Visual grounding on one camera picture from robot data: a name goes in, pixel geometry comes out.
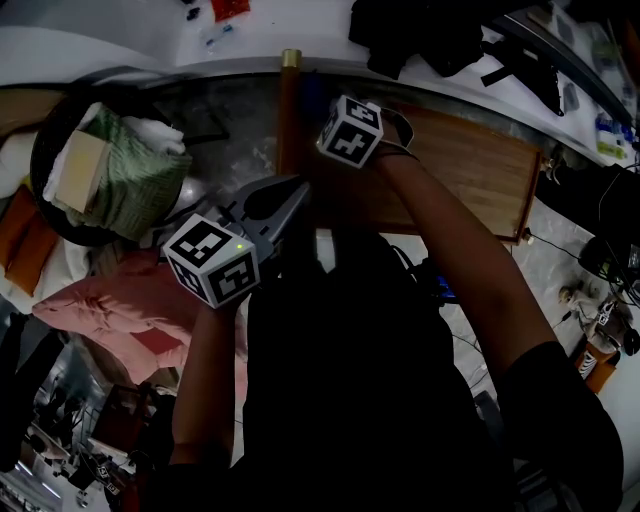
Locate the black round laundry basket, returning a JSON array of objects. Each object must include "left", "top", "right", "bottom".
[{"left": 29, "top": 92, "right": 231, "bottom": 249}]

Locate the black strap bag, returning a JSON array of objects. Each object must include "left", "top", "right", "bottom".
[{"left": 479, "top": 37, "right": 566, "bottom": 117}]

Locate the white pillow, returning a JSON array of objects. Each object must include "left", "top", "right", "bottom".
[{"left": 0, "top": 132, "right": 39, "bottom": 199}]

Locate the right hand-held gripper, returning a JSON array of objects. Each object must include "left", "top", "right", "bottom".
[{"left": 315, "top": 94, "right": 416, "bottom": 169}]

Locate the white towel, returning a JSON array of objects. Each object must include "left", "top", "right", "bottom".
[{"left": 122, "top": 115, "right": 186, "bottom": 156}]

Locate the orange striped box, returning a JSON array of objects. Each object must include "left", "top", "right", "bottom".
[{"left": 574, "top": 344, "right": 621, "bottom": 396}]

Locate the person's left forearm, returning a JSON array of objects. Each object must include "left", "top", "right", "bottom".
[{"left": 169, "top": 294, "right": 251, "bottom": 469}]

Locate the black device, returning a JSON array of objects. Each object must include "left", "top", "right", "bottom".
[{"left": 579, "top": 234, "right": 634, "bottom": 281}]

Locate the brown board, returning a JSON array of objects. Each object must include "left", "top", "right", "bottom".
[{"left": 0, "top": 87, "right": 66, "bottom": 139}]

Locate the beige box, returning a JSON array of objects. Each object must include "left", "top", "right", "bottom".
[{"left": 52, "top": 129, "right": 112, "bottom": 214}]

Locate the red packet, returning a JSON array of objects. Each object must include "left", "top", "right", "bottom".
[{"left": 209, "top": 0, "right": 251, "bottom": 22}]

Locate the person's grey backpack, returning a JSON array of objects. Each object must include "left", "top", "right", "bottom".
[{"left": 472, "top": 389, "right": 566, "bottom": 512}]

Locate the blue-screen tablet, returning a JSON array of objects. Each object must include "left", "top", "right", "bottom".
[{"left": 432, "top": 273, "right": 459, "bottom": 307}]

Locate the person's right forearm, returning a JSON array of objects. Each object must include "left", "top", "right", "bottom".
[{"left": 372, "top": 149, "right": 559, "bottom": 381}]

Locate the black backpack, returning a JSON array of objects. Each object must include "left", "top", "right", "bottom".
[{"left": 348, "top": 0, "right": 484, "bottom": 81}]

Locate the small clear blue packet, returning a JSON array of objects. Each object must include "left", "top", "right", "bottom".
[{"left": 204, "top": 23, "right": 235, "bottom": 49}]

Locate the orange cushion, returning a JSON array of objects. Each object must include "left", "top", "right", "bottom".
[{"left": 0, "top": 187, "right": 61, "bottom": 296}]

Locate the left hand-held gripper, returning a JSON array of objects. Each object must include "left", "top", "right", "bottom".
[{"left": 162, "top": 174, "right": 311, "bottom": 309}]

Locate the pink quilt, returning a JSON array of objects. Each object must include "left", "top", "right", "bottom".
[{"left": 32, "top": 249, "right": 249, "bottom": 386}]

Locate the red book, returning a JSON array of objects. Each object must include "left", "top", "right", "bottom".
[{"left": 130, "top": 327, "right": 184, "bottom": 356}]

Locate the blue snack packet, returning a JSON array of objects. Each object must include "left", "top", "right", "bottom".
[{"left": 594, "top": 112, "right": 636, "bottom": 144}]

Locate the green knitted blanket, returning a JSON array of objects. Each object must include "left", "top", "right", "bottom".
[{"left": 74, "top": 102, "right": 194, "bottom": 241}]

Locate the person's black shirt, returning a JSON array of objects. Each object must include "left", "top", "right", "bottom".
[{"left": 144, "top": 227, "right": 626, "bottom": 512}]

